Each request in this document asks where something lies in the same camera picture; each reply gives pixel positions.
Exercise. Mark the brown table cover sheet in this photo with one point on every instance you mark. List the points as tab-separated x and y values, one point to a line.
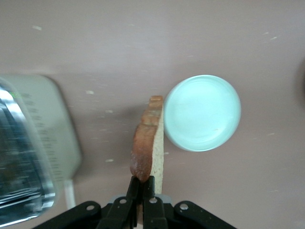
143	47

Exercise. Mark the beige chrome toaster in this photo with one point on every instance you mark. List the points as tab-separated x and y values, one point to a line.
23	143

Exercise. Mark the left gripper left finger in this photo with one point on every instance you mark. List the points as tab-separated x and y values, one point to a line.
119	214

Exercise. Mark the brown bread slice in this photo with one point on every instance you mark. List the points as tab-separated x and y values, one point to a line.
147	143

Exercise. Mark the mint green round plate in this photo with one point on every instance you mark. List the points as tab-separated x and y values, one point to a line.
202	114

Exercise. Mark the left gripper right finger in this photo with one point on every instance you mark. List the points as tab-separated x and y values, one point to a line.
155	214

